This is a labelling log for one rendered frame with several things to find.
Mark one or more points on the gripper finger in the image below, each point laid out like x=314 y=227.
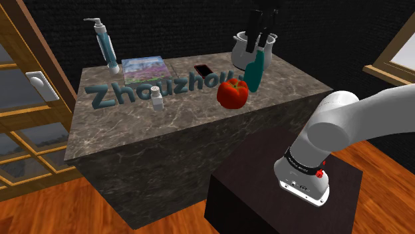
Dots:
x=268 y=27
x=254 y=30

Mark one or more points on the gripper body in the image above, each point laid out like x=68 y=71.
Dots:
x=264 y=5

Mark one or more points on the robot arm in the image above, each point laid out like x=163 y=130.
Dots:
x=363 y=113

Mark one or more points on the white pot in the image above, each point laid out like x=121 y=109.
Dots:
x=240 y=55

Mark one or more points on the red black phone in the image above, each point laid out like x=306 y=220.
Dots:
x=203 y=71

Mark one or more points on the red bell pepper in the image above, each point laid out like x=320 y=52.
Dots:
x=231 y=95

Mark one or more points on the book with flower field cover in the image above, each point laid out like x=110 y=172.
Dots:
x=146 y=69

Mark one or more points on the white salt shaker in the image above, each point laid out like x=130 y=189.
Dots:
x=157 y=102

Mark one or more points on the white teal pump bottle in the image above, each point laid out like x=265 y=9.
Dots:
x=106 y=48

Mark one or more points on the dark robot stand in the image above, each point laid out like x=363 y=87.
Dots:
x=259 y=181

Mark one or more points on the teal block letters sign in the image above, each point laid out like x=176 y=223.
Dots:
x=99 y=97

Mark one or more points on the wooden glass pane door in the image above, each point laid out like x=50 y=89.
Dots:
x=19 y=97

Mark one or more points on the wooden frame window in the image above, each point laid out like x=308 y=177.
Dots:
x=387 y=63

